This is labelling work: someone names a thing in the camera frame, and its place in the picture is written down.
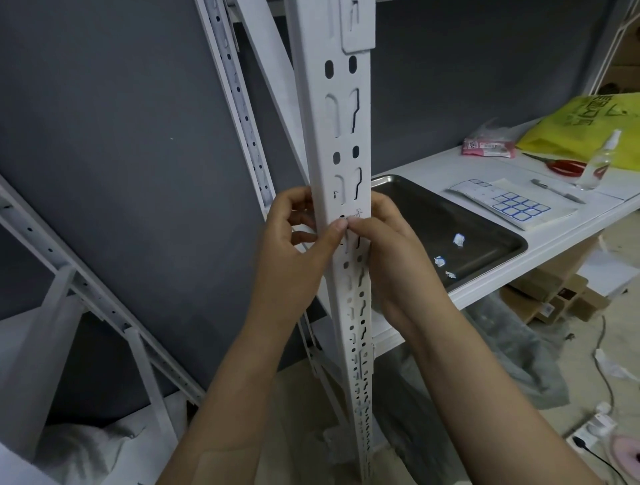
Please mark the pink packet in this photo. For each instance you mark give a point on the pink packet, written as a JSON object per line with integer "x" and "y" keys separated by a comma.
{"x": 487, "y": 148}

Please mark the yellow-green plastic bag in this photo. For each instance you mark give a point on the yellow-green plastic bag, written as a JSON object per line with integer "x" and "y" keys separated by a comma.
{"x": 570, "y": 130}

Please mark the person's right forearm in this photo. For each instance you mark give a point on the person's right forearm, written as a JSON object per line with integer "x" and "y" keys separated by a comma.
{"x": 500, "y": 409}

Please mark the cardboard box with dark print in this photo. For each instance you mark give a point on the cardboard box with dark print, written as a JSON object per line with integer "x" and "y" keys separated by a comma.
{"x": 625, "y": 75}

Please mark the white paper pad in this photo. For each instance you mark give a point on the white paper pad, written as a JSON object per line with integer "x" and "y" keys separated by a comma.
{"x": 525, "y": 186}

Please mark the person's grey clothing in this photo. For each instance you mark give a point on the person's grey clothing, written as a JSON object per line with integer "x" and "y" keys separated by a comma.
{"x": 505, "y": 350}

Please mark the brown cardboard box piece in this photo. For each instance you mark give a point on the brown cardboard box piece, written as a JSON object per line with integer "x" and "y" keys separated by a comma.
{"x": 540, "y": 285}

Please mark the blue-bordered white label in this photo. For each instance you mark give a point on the blue-bordered white label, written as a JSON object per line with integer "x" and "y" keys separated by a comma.
{"x": 358, "y": 214}
{"x": 457, "y": 240}

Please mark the pink round disc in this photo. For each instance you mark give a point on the pink round disc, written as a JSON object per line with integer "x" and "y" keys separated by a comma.
{"x": 629, "y": 449}

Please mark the white torn paper strip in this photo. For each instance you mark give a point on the white torn paper strip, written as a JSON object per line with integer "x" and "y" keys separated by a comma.
{"x": 615, "y": 367}

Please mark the white-grey cloth bundle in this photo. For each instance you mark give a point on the white-grey cloth bundle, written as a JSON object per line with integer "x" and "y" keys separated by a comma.
{"x": 85, "y": 449}

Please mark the red scissors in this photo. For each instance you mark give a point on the red scissors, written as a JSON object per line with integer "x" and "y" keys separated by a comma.
{"x": 567, "y": 167}

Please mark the person's right hand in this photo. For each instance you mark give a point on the person's right hand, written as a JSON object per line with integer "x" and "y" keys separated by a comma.
{"x": 405, "y": 280}

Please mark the grey pen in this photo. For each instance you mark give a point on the grey pen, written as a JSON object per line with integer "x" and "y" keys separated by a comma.
{"x": 557, "y": 190}

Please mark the white metal shelving rack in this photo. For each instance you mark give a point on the white metal shelving rack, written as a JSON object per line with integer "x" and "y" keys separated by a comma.
{"x": 425, "y": 165}

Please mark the steel tray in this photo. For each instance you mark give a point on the steel tray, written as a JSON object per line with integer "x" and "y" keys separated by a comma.
{"x": 440, "y": 210}

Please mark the person's left hand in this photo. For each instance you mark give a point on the person's left hand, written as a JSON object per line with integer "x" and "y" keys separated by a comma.
{"x": 285, "y": 280}

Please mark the clear spray bottle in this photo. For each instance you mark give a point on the clear spray bottle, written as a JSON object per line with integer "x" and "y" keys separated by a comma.
{"x": 597, "y": 167}

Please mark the white paper sheet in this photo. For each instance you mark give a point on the white paper sheet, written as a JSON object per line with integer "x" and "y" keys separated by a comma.
{"x": 610, "y": 272}

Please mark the sheet of blue-bordered labels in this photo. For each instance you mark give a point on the sheet of blue-bordered labels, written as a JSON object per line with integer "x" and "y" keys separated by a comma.
{"x": 467, "y": 189}

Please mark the white perforated shelf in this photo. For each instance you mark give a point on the white perforated shelf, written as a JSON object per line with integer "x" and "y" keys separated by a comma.
{"x": 320, "y": 150}

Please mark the white power strip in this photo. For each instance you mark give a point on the white power strip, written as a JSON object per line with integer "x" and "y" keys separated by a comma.
{"x": 597, "y": 424}

